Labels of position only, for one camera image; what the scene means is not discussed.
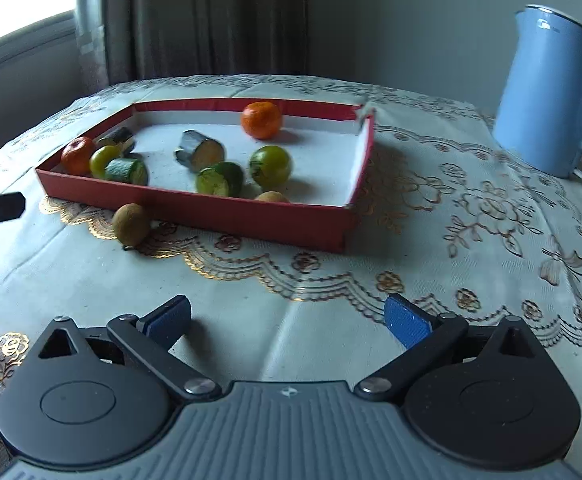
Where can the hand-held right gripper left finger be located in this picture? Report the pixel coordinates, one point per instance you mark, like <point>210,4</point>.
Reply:
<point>166,320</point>

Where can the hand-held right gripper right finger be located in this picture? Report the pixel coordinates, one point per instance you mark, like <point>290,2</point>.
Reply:
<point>406,320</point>

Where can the brown round fruit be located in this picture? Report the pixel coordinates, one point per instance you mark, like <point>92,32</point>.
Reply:
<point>131,225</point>
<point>271,197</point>

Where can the small yellow-green lime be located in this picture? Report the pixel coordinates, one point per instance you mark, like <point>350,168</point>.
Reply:
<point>102,160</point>

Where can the green cucumber piece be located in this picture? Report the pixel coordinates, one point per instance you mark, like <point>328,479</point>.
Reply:
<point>221,177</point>
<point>128,171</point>

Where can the cut eggplant piece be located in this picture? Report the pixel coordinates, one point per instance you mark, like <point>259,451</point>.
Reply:
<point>203,152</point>
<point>120,136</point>

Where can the red cardboard box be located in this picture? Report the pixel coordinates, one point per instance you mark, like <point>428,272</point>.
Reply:
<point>321,170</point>

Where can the large green citrus fruit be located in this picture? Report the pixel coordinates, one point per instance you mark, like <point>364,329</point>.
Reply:
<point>270,165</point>

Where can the large orange tangerine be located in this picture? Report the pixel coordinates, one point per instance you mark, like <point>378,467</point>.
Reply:
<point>261,120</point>

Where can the sheer lace curtain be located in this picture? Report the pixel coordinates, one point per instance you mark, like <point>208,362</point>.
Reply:
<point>91,25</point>

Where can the light blue kettle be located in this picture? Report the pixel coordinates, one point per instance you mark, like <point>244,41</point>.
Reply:
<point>541,95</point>

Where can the dark brown curtain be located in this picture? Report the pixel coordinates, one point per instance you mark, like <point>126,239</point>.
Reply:
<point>206,15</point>

